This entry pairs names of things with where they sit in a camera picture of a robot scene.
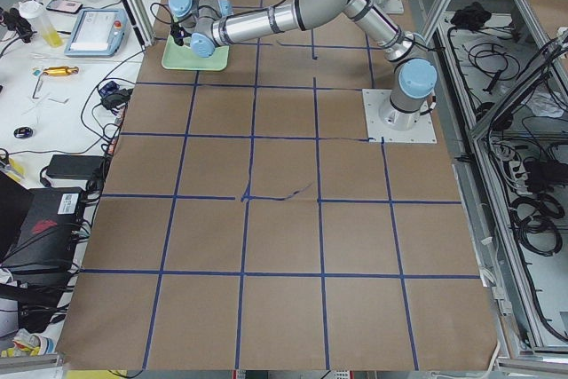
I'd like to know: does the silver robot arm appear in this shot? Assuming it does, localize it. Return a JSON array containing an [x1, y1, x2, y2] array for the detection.
[[168, 0, 438, 122]]

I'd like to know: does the yellow liquid plastic bottle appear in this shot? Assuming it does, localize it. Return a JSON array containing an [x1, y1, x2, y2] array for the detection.
[[19, 0, 63, 48]]

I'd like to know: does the black power adapter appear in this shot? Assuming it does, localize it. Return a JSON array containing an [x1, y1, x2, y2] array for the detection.
[[45, 154, 103, 180]]

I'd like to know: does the black computer box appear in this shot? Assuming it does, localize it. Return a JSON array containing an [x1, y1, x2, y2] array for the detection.
[[2, 187, 85, 272]]

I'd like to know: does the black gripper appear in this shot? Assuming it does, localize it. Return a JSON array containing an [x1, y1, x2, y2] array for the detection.
[[170, 21, 186, 42]]

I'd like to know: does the smartphone with pink screen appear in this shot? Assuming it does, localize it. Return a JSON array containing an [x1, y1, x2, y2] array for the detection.
[[46, 0, 83, 14]]

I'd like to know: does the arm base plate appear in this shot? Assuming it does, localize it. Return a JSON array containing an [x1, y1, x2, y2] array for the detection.
[[362, 89, 437, 144], [378, 0, 404, 15]]

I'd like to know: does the light green plastic tray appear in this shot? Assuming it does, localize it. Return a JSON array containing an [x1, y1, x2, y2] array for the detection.
[[162, 36, 230, 71]]

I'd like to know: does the gold metal tool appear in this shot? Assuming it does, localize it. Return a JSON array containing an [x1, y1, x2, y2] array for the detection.
[[33, 66, 79, 77]]

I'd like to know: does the near blue teach pendant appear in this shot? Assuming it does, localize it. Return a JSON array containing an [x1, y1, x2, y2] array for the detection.
[[64, 8, 128, 57]]

